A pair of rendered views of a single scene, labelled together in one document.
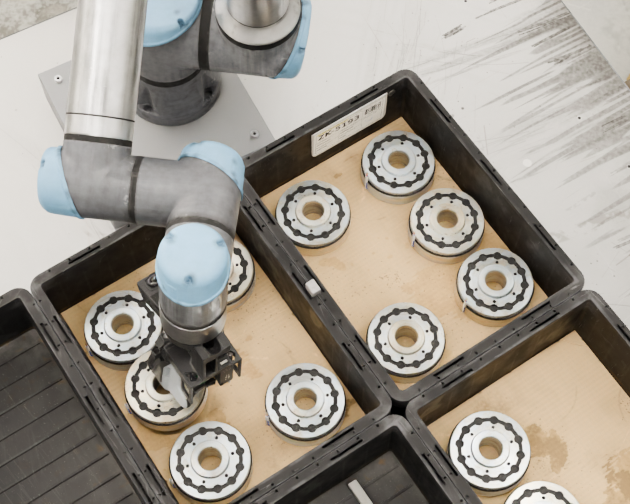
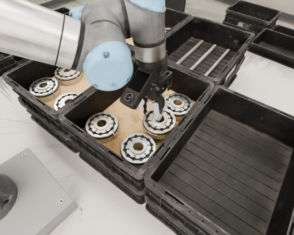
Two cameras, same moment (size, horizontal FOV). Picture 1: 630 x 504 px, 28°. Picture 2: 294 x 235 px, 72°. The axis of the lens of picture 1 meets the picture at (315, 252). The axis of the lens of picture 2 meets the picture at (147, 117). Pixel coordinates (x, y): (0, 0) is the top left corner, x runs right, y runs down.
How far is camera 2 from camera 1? 136 cm
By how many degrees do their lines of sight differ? 53
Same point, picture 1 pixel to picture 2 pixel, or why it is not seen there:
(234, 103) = (5, 168)
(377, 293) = not seen: hidden behind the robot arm
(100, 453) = (191, 143)
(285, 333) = (120, 104)
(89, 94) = (46, 12)
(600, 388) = not seen: hidden behind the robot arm
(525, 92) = (7, 93)
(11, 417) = (195, 183)
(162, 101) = (4, 188)
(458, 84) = (1, 109)
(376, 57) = not seen: outside the picture
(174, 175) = (97, 10)
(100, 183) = (112, 30)
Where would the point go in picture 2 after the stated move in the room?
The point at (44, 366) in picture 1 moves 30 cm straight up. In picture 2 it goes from (166, 180) to (180, 103)
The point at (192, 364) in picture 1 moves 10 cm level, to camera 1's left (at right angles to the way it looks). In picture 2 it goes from (163, 73) to (178, 98)
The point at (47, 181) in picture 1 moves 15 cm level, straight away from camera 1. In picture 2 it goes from (119, 49) to (13, 100)
